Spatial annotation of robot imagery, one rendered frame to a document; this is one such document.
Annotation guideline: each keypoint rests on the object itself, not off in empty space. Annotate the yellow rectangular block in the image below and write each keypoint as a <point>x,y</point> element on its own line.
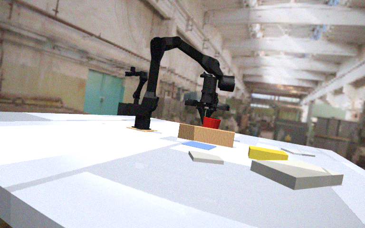
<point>259,153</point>

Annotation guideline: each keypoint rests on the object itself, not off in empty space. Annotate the red cup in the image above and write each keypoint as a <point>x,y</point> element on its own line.
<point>211,122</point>

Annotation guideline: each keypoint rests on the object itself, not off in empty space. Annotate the tan wooden board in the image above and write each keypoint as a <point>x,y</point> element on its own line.
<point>206,135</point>

